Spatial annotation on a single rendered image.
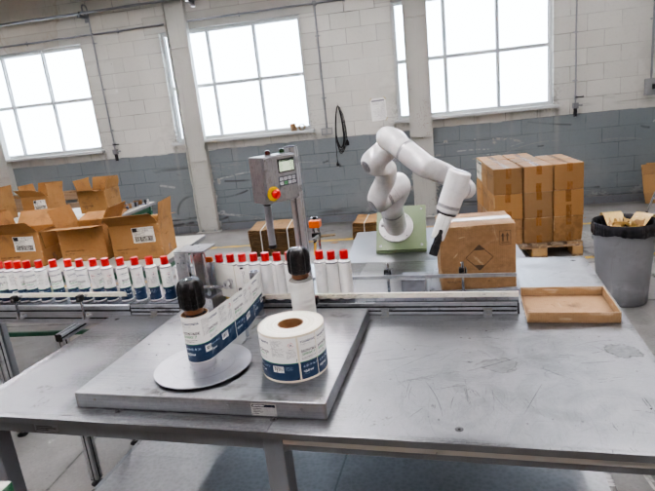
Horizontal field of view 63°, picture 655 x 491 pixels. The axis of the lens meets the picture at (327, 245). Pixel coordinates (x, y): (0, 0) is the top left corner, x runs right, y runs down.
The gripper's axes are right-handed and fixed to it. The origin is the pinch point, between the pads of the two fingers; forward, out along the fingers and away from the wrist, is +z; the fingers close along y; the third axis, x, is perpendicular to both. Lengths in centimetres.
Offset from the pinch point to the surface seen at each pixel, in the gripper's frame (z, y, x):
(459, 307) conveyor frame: 17.1, 5.2, 15.3
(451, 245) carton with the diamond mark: 0.9, -16.0, 6.6
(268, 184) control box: -6, 0, -70
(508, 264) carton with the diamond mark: 2.1, -18.5, 30.3
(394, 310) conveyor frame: 26.7, 4.9, -7.6
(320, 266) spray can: 19.9, 2.0, -40.9
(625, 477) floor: 76, -15, 105
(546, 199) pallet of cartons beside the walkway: 19, -338, 95
